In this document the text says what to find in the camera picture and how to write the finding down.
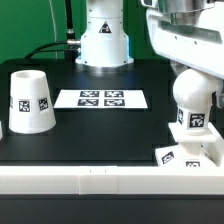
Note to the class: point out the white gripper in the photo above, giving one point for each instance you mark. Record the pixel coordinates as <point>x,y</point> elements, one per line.
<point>188,32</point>

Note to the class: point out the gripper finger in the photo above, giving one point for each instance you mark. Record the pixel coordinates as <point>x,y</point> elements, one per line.
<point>218,95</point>

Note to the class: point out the white lamp bulb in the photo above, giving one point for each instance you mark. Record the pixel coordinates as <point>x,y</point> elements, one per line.
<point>192,91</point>

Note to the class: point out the white lamp base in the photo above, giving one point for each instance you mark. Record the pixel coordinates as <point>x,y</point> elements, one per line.
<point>202,150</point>

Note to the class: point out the white conical lamp shade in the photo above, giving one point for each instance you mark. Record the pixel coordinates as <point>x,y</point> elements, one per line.
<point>31,109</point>

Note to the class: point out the white marker sheet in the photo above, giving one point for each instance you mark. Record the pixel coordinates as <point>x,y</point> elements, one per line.
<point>101,99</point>

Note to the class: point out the white part at left edge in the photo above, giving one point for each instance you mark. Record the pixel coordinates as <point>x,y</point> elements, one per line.
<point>1,130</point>

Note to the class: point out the white frame wall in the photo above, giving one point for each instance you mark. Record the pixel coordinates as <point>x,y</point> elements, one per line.
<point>106,180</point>

